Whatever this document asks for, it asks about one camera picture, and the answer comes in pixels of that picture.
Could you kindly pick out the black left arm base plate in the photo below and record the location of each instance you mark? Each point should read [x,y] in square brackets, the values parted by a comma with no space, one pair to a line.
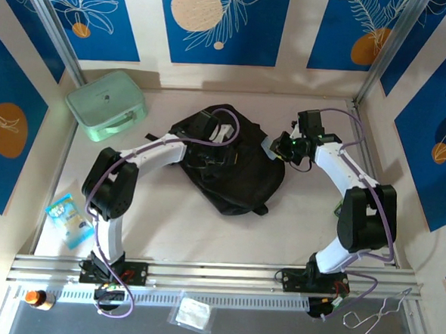
[140,273]

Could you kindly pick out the clear bag with white card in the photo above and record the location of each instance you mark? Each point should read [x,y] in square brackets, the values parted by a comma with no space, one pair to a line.
[191,312]

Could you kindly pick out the black controller board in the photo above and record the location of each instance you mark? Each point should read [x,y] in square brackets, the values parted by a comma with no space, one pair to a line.
[318,309]
[111,290]

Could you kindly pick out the black backpack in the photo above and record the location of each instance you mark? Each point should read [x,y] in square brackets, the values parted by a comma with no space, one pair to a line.
[244,187]

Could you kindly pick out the brown bottle orange cap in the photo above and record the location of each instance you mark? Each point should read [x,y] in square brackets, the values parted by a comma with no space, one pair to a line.
[38,299]

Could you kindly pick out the aluminium frame post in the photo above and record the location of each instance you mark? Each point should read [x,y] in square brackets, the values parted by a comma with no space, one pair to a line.
[395,45]
[53,24]

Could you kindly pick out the mint green lunch case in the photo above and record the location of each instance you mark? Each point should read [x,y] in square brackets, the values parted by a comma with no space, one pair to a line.
[102,99]

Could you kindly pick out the green bottle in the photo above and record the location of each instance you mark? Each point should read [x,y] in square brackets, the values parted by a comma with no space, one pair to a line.
[337,210]

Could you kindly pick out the long aluminium mounting rail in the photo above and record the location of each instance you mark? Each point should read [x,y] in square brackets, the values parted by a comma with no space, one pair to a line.
[220,276]

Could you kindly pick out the black right controller board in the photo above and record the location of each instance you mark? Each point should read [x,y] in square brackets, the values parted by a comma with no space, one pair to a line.
[318,309]

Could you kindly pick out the short aluminium side rail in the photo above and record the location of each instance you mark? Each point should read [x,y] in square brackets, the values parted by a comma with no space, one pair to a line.
[352,107]

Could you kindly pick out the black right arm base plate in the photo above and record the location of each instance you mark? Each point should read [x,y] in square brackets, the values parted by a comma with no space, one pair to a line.
[291,281]

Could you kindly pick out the black left controller board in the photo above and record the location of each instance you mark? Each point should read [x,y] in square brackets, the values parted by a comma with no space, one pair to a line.
[111,290]

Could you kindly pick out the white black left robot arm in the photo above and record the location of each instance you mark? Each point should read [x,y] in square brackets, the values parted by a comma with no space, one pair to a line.
[108,239]

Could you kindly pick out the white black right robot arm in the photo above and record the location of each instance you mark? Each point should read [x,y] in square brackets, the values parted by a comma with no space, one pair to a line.
[337,162]

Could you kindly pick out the blue snack packet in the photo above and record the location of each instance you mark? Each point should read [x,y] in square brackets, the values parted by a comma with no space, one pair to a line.
[70,220]

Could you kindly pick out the metal tongs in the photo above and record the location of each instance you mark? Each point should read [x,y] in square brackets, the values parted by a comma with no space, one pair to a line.
[384,311]

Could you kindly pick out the blue floral wall panel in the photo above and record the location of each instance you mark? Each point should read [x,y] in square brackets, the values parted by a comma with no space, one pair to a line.
[253,44]
[8,85]
[113,35]
[417,148]
[44,50]
[419,46]
[330,29]

